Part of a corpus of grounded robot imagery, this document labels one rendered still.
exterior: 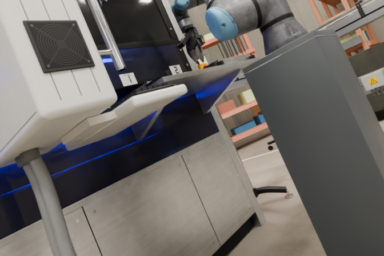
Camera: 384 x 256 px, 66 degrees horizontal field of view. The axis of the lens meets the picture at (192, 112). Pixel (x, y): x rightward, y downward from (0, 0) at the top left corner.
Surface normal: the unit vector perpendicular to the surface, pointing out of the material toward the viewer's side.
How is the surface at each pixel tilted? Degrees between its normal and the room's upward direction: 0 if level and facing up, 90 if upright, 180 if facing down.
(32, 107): 90
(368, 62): 90
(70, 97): 90
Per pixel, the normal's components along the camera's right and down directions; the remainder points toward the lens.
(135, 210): 0.65, -0.33
